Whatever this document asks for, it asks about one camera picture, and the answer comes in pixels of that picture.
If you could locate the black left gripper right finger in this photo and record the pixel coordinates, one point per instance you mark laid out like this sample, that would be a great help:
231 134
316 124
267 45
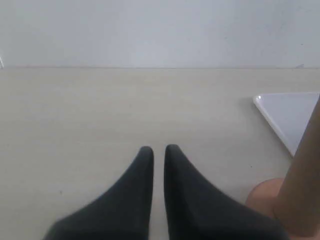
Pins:
197 210

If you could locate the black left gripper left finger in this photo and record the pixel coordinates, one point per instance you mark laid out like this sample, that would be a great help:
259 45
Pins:
121 213

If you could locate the brown cardboard tube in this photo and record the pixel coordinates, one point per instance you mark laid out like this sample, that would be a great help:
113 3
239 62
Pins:
297 205

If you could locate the wooden paper towel holder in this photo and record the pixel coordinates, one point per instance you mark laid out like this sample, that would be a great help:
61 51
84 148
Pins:
262 198

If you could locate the white rectangular plastic tray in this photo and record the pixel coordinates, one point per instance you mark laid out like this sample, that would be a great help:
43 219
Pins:
287 114

